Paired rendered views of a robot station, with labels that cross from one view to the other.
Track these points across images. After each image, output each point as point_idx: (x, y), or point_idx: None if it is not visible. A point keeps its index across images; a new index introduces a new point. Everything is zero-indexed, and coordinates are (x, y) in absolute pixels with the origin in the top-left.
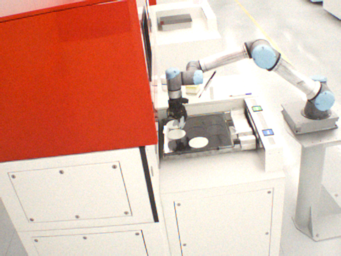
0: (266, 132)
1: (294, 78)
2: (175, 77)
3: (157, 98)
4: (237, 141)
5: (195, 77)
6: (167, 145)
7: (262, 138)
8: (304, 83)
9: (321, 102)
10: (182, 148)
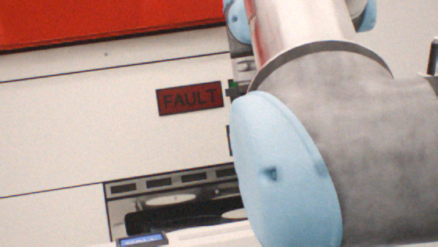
0: (140, 239)
1: (243, 0)
2: (227, 11)
3: (90, 31)
4: None
5: (230, 9)
6: (188, 217)
7: (100, 245)
8: (253, 34)
9: (239, 166)
10: (164, 228)
